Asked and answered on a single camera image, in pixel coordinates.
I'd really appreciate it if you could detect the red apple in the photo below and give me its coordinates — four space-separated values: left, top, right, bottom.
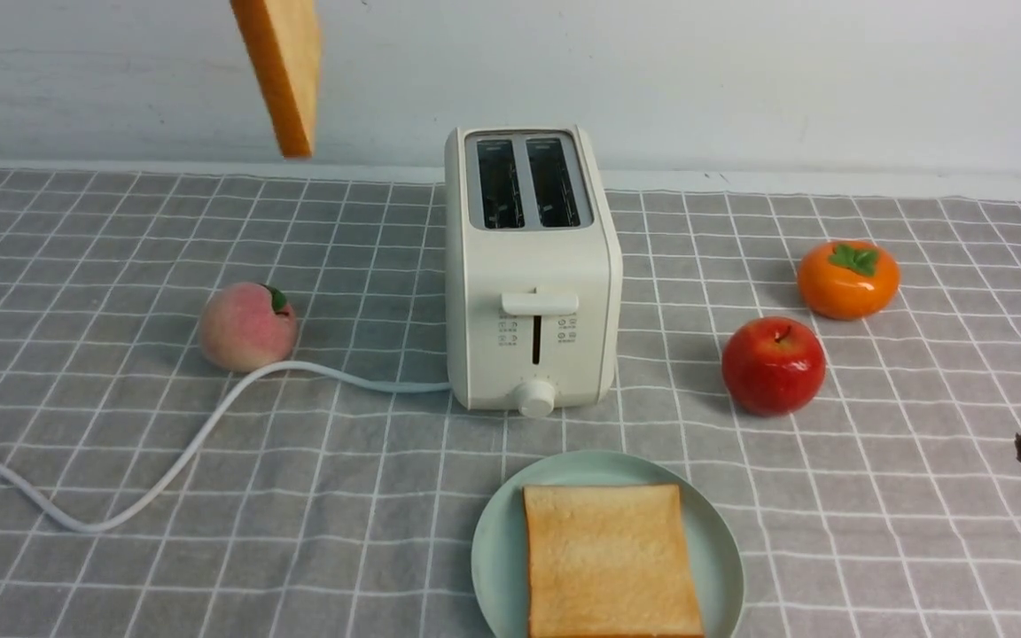
721 316 827 418

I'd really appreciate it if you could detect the white two-slot toaster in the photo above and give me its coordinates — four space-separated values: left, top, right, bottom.
443 126 624 418

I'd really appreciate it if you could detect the toast slice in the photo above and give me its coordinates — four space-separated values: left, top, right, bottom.
522 484 704 637
230 1 323 160

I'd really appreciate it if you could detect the orange persimmon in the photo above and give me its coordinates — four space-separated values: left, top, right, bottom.
797 241 902 322

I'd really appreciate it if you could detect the light green round plate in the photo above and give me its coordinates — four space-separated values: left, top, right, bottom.
471 449 745 637

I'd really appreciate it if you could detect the grey checked tablecloth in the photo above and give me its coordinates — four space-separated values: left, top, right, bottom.
0 169 1021 637

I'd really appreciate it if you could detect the white power cable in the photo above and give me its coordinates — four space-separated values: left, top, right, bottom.
0 360 452 534

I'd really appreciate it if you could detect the pink peach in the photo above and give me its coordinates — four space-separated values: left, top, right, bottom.
198 282 299 373

